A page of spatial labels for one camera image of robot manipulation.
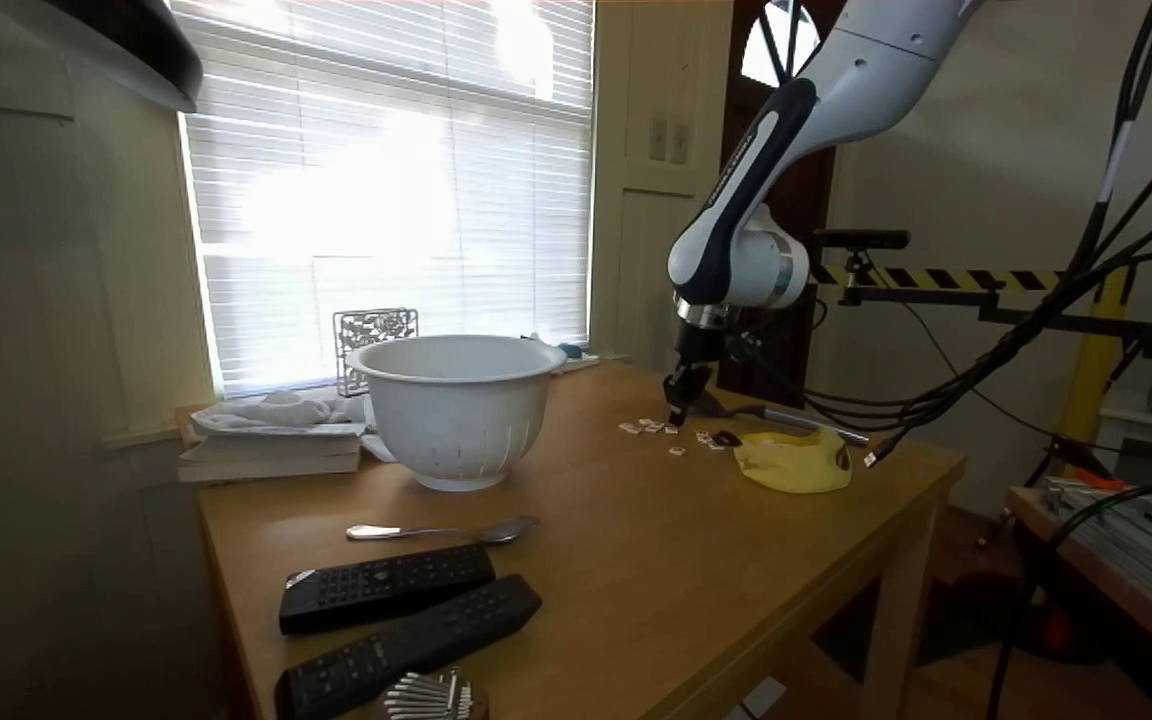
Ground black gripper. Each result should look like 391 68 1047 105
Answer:
665 303 731 424

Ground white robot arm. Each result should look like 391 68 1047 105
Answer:
665 0 977 424

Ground yellow pouch with tiles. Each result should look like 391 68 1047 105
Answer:
735 433 851 496

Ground white colander bowl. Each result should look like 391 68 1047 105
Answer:
358 336 560 492

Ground metal spoon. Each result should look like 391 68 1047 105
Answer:
344 516 534 548

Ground white cloth pile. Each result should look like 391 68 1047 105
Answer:
192 388 364 435

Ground black remote control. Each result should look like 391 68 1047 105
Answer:
275 574 539 720
278 542 494 637

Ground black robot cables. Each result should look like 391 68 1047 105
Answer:
801 0 1152 442

